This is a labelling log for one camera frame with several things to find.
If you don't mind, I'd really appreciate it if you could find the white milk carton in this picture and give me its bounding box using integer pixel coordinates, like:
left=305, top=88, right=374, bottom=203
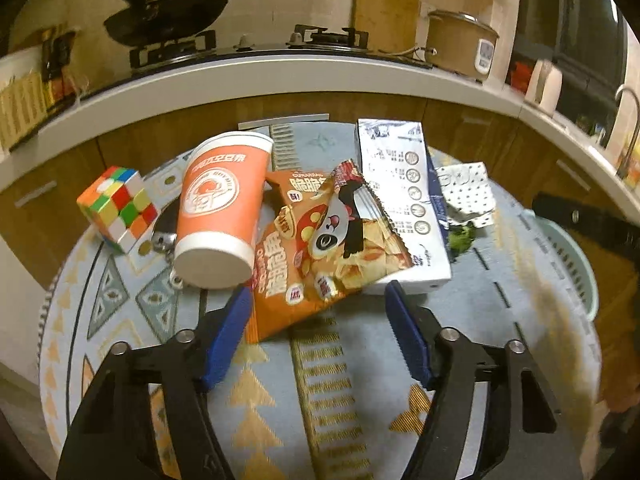
left=356, top=119, right=453, bottom=297

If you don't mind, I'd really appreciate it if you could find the red packet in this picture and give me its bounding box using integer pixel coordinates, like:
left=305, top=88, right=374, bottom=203
left=510, top=60, right=531, bottom=92

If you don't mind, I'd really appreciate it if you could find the white kettle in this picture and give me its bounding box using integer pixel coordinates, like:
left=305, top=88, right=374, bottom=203
left=524, top=59, right=565, bottom=116

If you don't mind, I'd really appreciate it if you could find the orange snack bag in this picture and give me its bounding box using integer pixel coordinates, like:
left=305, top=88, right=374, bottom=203
left=245, top=169, right=351, bottom=345

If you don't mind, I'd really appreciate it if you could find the colourful puzzle cube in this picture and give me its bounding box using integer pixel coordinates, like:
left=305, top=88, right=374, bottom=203
left=76, top=166, right=160, bottom=255

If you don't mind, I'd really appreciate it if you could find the black gas stove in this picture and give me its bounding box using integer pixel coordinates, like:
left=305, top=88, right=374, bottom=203
left=80, top=24, right=435, bottom=98

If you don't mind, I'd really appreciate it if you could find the black wok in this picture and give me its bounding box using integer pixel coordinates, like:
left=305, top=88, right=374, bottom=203
left=84, top=0, right=236, bottom=47

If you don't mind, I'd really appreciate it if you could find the wooden kitchen cabinet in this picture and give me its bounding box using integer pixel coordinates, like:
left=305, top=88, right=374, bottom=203
left=0, top=67, right=640, bottom=411

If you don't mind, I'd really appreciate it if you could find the dark glass panel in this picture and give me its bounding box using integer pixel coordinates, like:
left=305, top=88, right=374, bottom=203
left=515, top=0, right=628, bottom=111

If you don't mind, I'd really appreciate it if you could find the dark seasoning box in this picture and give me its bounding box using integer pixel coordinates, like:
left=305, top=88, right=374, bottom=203
left=42, top=30, right=81, bottom=101

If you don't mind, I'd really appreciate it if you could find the green broccoli piece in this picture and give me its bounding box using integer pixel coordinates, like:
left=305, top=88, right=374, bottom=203
left=446, top=224, right=477, bottom=253

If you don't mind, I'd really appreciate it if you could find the pale green plastic basket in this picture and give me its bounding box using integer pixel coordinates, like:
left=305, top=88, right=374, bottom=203
left=520, top=210, right=598, bottom=321

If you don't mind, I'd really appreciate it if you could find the crumpled dotted white wrapper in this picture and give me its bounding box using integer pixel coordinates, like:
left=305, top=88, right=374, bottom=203
left=435, top=161, right=497, bottom=228

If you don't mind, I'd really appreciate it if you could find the wooden cutting board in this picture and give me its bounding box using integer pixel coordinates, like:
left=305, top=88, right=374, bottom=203
left=354, top=0, right=422, bottom=51

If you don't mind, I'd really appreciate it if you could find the metal faucet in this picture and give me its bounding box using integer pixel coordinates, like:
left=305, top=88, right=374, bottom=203
left=614, top=85, right=640, bottom=181

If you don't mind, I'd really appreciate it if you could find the orange paper cup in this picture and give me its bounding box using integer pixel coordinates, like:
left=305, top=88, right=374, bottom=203
left=172, top=131, right=275, bottom=289

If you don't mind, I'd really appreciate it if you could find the yellow woven basket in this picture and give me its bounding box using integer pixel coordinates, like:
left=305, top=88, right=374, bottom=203
left=0, top=70, right=51, bottom=146

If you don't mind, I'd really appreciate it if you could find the metal keychain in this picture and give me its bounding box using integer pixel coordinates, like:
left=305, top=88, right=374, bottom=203
left=152, top=200, right=186, bottom=288

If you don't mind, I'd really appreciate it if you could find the beige rice cooker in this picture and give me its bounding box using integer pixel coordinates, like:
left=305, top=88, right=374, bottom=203
left=425, top=9, right=501, bottom=81

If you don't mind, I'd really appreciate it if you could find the white power cable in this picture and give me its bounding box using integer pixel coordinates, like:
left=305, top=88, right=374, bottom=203
left=382, top=46, right=432, bottom=62

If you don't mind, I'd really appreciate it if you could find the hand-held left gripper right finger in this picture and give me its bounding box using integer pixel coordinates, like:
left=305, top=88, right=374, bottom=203
left=385, top=280, right=583, bottom=480

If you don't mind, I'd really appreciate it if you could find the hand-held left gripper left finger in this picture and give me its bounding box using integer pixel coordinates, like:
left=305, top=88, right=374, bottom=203
left=56, top=285, right=253, bottom=480

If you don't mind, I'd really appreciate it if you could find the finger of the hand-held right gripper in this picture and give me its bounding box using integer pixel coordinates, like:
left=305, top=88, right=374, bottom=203
left=531, top=192, right=640, bottom=266

